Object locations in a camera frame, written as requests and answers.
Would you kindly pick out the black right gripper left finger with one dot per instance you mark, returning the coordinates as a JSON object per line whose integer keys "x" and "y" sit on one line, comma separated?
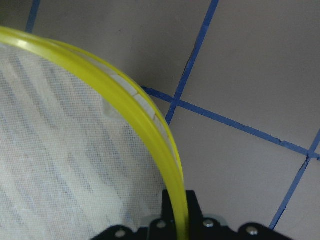
{"x": 167, "y": 212}

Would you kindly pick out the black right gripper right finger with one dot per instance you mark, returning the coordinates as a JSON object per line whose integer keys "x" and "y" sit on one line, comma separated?
{"x": 194, "y": 209}

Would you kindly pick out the yellow rimmed steamer basket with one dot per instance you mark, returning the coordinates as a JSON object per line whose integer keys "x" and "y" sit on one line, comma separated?
{"x": 82, "y": 146}

